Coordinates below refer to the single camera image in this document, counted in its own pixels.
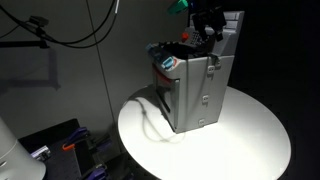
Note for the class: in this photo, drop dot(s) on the grey toy oven door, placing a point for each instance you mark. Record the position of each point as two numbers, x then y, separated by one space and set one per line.
166 100

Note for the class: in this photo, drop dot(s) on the purple clamp with orange tip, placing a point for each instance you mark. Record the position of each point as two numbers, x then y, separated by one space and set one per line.
78 135

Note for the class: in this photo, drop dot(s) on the grey toy stove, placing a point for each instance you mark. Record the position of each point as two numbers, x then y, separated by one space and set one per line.
196 93

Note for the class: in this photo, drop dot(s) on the black mounting platform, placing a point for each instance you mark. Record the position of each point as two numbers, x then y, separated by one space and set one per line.
56 133

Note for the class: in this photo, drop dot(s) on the round white table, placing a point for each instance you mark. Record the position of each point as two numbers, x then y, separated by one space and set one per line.
233 150

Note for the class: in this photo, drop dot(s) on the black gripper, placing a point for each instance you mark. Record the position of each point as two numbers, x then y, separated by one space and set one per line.
206 15

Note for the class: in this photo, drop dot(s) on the large red stove knob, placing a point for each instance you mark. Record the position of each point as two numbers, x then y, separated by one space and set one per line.
185 36

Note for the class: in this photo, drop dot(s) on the black stove keypad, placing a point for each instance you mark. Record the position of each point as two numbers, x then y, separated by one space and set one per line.
195 39

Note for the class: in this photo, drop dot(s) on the purple spring clamp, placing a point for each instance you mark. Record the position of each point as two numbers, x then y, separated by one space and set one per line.
96 173

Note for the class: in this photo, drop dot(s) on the green cylindrical piece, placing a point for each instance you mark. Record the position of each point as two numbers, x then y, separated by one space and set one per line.
178 6

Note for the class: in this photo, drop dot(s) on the black camera stand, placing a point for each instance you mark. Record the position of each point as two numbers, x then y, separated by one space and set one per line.
20 43

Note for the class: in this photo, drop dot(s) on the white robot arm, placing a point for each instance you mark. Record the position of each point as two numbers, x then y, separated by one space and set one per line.
16 156

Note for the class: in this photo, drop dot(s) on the dark spring clamp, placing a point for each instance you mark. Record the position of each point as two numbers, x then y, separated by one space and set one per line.
101 141

